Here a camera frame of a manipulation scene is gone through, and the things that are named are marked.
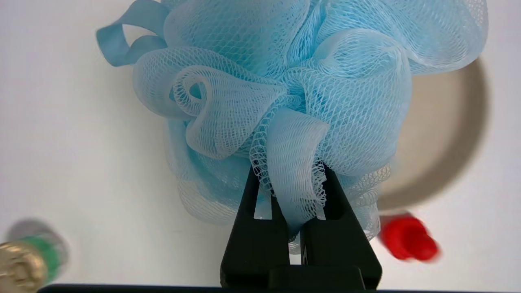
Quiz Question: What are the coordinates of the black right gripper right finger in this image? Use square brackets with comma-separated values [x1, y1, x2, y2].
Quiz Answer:
[300, 163, 383, 290]

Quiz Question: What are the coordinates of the light blue mesh bath loofah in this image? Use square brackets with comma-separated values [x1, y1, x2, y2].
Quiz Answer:
[96, 0, 489, 254]

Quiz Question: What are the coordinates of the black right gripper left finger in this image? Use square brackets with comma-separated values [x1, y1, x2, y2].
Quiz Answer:
[220, 164, 291, 289]

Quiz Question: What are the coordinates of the red rubber duck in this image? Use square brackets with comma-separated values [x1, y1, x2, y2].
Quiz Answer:
[379, 213, 442, 262]

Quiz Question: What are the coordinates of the green tin can gold lid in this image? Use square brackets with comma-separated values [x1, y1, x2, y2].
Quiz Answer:
[0, 234, 70, 293]

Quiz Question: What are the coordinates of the beige brown round plate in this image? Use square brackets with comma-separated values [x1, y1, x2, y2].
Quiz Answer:
[377, 57, 491, 211]

